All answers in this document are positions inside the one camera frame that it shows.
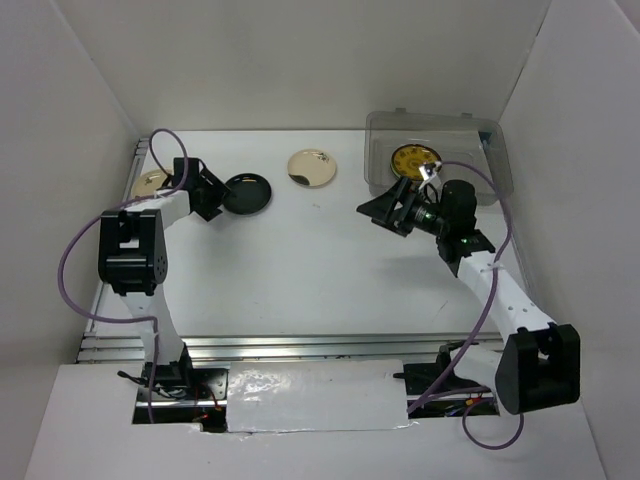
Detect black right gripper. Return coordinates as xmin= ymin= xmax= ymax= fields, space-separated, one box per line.
xmin=357 ymin=175 xmax=451 ymax=237

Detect black glossy plate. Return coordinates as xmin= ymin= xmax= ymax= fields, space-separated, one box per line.
xmin=223 ymin=173 xmax=272 ymax=216

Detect yellow patterned plate brown rim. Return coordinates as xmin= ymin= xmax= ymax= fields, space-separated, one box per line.
xmin=390 ymin=144 xmax=441 ymax=181

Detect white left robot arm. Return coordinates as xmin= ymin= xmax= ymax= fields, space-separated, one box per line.
xmin=98 ymin=157 xmax=230 ymax=399

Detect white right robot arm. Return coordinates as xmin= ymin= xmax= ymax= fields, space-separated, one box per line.
xmin=356 ymin=178 xmax=581 ymax=415

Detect clear plastic bin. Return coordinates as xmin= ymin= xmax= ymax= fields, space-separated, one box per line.
xmin=364 ymin=109 xmax=513 ymax=206

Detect cream plate with brown motifs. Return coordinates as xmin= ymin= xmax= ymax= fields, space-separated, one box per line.
xmin=130 ymin=169 xmax=172 ymax=198

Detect cream plate with black patch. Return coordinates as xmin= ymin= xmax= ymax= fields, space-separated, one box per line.
xmin=287 ymin=149 xmax=337 ymax=188

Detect white foil-covered panel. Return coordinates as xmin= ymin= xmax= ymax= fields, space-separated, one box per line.
xmin=226 ymin=359 xmax=409 ymax=434

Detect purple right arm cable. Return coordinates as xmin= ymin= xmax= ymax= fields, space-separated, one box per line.
xmin=407 ymin=160 xmax=526 ymax=450

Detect aluminium front rail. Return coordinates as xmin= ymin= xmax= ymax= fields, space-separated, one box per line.
xmin=74 ymin=332 xmax=551 ymax=364

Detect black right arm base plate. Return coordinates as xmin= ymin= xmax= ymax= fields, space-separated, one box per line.
xmin=392 ymin=362 xmax=492 ymax=400

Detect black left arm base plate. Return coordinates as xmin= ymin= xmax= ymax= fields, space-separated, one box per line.
xmin=129 ymin=368 xmax=229 ymax=409

